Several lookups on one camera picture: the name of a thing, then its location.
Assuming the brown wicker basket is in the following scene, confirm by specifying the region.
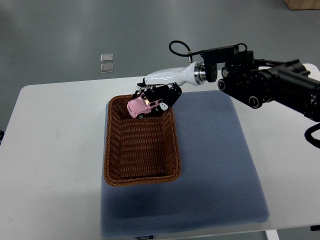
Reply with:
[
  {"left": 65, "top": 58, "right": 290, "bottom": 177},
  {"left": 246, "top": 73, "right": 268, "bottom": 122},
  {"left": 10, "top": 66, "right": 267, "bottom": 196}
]
[{"left": 103, "top": 95, "right": 181, "bottom": 187}]

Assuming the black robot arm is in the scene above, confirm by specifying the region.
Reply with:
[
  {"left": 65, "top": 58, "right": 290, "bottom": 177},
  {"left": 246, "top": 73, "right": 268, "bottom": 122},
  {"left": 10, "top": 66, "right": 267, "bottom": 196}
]
[{"left": 200, "top": 44, "right": 320, "bottom": 148}]

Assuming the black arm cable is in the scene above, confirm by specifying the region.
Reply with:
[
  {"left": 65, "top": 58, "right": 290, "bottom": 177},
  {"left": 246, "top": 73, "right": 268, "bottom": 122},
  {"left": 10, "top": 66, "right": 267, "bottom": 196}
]
[{"left": 168, "top": 40, "right": 208, "bottom": 63}]

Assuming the blue grey foam mat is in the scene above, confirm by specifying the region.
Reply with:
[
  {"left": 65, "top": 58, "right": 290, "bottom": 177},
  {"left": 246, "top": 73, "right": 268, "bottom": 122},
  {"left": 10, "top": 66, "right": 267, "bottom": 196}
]
[{"left": 100, "top": 90, "right": 269, "bottom": 238}]

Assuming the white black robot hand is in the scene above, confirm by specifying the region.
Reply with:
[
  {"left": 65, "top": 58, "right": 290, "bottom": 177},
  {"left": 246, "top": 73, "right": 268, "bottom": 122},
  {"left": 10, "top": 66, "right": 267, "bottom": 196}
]
[{"left": 132, "top": 61, "right": 206, "bottom": 113}]

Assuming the upper floor metal plate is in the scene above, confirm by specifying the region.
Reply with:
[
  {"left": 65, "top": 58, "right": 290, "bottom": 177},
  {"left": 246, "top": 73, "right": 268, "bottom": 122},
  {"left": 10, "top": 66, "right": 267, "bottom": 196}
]
[{"left": 100, "top": 53, "right": 114, "bottom": 63}]

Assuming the white table leg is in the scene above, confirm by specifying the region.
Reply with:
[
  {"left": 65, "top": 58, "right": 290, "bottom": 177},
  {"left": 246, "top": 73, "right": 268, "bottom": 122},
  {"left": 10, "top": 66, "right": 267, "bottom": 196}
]
[{"left": 265, "top": 229, "right": 280, "bottom": 240}]

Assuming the pink toy car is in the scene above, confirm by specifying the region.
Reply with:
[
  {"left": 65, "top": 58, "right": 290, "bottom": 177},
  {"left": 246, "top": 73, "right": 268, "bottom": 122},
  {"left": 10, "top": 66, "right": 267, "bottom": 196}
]
[{"left": 127, "top": 93, "right": 163, "bottom": 119}]

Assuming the wooden box corner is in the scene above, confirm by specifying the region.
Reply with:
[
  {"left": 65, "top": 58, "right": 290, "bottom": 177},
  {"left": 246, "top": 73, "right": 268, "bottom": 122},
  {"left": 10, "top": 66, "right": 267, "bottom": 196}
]
[{"left": 284, "top": 0, "right": 320, "bottom": 11}]

